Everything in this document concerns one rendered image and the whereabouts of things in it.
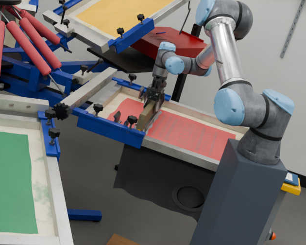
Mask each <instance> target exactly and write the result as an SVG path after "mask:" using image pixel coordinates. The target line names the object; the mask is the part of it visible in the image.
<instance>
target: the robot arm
mask: <svg viewBox="0 0 306 245"><path fill-rule="evenodd" d="M195 21H196V24H197V25H199V26H203V27H204V32H205V34H206V35H207V36H208V37H210V40H211V42H210V43H209V44H208V45H207V46H206V47H205V48H204V49H203V50H202V51H201V52H200V53H199V54H198V55H197V57H196V58H190V57H184V56H179V55H176V54H175V49H176V46H175V45H174V44H172V43H169V42H161V43H160V46H159V49H158V53H157V57H156V61H155V64H154V67H153V74H152V77H153V82H152V84H150V85H149V86H148V87H147V90H146V91H145V93H144V106H143V108H145V107H146V106H147V105H148V104H149V101H151V100H153V101H155V103H156V107H155V111H154V113H153V115H154V116H155V115H156V114H157V113H158V111H159V109H160V107H161V106H162V104H163V102H164V100H165V93H164V91H165V90H164V87H166V85H167V83H166V81H165V80H166V79H167V76H168V74H169V73H171V74H173V75H178V74H181V73H184V74H191V75H197V76H204V77H207V76H208V75H209V74H210V72H211V71H212V65H213V64H214V63H215V62H216V66H217V70H218V75H219V79H220V84H221V87H220V88H219V90H218V92H217V94H216V96H215V98H214V102H215V103H214V112H215V115H216V117H217V119H218V120H219V121H220V122H221V123H223V124H228V125H230V126H243V127H249V130H248V131H247V132H246V133H245V134H244V136H243V137H242V138H241V139H240V141H239V142H238V145H237V150H238V151H239V152H240V153H241V154H242V155H243V156H244V157H246V158H247V159H249V160H251V161H254V162H256V163H260V164H264V165H275V164H277V163H278V161H279V158H280V146H281V139H282V137H283V135H284V132H285V130H286V127H287V125H288V123H289V120H290V118H291V116H292V113H293V110H294V107H295V104H294V102H293V101H292V100H291V99H290V98H288V97H287V96H285V95H283V94H281V93H279V92H277V91H274V90H271V89H264V91H263V92H262V94H259V93H254V91H253V88H252V84H251V83H250V82H249V81H247V80H246V79H245V75H244V72H243V68H242V64H241V60H240V56H239V53H238V48H237V44H236V42H237V41H238V40H242V39H243V38H244V37H245V36H246V35H247V34H248V33H249V31H250V30H251V27H252V25H253V14H252V11H251V10H250V8H249V7H248V6H247V5H246V4H245V3H243V2H241V1H236V0H201V1H200V2H199V5H198V7H197V10H196V15H195Z"/></svg>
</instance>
